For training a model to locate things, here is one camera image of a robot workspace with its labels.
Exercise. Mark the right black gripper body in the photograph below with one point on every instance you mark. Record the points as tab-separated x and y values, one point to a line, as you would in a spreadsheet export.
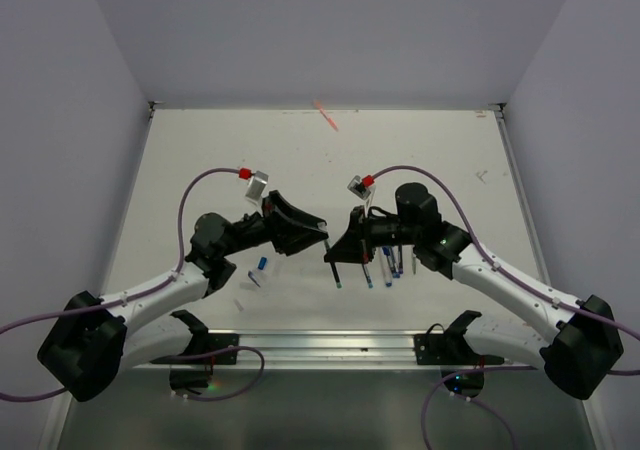
388	230

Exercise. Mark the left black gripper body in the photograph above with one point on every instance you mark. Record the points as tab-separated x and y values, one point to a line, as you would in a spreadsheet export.
250	232

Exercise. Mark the blue cap marker pen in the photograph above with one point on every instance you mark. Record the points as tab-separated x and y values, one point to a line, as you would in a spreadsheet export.
386	268

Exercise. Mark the blue clear gel pen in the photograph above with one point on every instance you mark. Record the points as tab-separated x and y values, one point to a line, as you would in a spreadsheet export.
394	265

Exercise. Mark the teal dark gel pen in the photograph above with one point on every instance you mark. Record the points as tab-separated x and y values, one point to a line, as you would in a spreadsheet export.
333	266

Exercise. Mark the clear pen cap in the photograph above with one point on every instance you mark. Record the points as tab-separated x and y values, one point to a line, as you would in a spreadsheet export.
248	286
240	303

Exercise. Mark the orange gel pen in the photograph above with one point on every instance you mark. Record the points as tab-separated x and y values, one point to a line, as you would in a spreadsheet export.
319	107

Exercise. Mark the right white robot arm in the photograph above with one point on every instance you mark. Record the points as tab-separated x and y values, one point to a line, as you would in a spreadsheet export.
573	341

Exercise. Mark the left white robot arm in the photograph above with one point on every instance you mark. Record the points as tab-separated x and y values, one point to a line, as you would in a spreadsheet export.
202	272

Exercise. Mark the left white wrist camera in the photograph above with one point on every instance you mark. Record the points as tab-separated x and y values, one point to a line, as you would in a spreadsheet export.
256	186

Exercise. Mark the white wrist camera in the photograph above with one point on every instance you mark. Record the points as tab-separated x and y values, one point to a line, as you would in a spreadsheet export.
364	189
256	186

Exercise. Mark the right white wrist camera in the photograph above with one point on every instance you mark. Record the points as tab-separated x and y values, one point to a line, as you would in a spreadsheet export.
364	189

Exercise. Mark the aluminium front rail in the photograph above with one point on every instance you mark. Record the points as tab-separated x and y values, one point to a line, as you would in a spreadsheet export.
320	350

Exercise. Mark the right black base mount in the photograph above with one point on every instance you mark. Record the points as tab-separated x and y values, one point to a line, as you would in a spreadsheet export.
446	346

